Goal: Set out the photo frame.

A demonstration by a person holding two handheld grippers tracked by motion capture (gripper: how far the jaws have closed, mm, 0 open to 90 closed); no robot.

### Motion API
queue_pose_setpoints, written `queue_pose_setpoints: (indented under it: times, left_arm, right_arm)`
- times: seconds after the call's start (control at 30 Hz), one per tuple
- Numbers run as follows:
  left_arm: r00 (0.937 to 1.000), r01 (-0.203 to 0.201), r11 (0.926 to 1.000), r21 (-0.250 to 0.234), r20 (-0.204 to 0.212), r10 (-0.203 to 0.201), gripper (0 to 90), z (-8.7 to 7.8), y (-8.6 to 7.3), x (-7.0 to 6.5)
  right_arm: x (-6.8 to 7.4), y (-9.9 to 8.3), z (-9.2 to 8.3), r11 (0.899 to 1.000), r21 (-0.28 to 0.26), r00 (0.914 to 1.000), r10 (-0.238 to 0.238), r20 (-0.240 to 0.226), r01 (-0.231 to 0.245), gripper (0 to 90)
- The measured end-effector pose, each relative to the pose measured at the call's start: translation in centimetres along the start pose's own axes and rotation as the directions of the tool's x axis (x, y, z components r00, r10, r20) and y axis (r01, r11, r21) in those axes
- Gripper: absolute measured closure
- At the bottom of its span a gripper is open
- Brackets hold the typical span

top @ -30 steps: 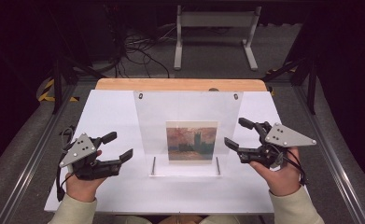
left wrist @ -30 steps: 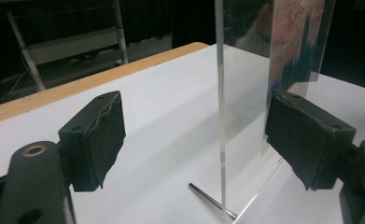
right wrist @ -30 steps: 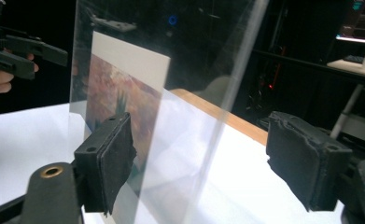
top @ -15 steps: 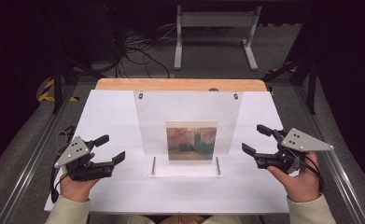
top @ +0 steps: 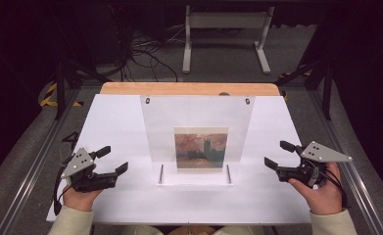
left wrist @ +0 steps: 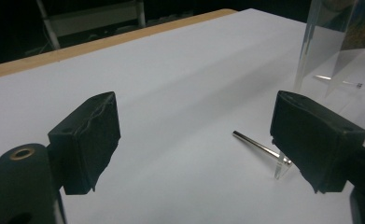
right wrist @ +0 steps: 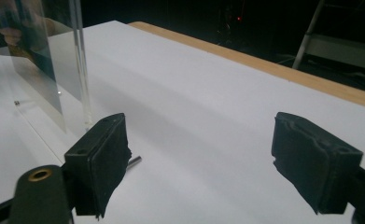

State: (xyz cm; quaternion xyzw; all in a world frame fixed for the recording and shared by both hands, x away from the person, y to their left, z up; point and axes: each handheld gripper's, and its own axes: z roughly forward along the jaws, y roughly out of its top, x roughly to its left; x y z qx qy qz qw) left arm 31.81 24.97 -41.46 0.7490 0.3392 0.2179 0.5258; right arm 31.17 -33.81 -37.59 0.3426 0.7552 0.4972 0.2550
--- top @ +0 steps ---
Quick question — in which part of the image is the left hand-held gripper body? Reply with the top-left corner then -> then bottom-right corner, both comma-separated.
60,147 -> 119,193

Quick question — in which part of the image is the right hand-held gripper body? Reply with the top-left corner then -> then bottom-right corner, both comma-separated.
275,140 -> 354,189

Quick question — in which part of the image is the painting picture card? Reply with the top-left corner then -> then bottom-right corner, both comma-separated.
173,126 -> 229,173

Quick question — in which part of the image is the clear acrylic photo frame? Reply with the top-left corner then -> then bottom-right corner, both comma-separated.
139,95 -> 256,187

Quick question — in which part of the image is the person's left hand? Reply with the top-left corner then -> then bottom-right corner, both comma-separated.
62,186 -> 104,212

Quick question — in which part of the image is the person's right hand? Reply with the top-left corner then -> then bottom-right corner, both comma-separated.
288,162 -> 344,215

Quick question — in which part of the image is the white board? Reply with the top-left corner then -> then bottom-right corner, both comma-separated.
46,93 -> 312,226

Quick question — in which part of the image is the black tripod stand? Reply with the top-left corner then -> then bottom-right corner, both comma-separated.
53,9 -> 113,120
275,58 -> 334,121

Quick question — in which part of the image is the yellow black floor tape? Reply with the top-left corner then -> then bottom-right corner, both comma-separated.
40,82 -> 84,108
277,69 -> 311,80

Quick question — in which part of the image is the wooden table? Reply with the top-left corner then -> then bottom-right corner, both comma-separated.
99,81 -> 281,97

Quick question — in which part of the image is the white metal stand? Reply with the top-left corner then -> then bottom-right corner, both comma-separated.
182,4 -> 275,75

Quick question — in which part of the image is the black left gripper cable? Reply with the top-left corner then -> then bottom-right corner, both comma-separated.
53,153 -> 74,216

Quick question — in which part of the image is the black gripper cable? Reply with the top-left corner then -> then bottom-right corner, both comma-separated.
53,153 -> 74,216
312,160 -> 349,210

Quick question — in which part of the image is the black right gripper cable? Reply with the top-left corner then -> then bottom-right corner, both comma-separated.
312,160 -> 349,210

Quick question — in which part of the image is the aluminium floor rail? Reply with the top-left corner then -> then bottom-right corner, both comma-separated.
310,89 -> 383,235
0,87 -> 82,235

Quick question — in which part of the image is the bundle of black floor cables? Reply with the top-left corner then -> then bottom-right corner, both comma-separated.
109,6 -> 180,82

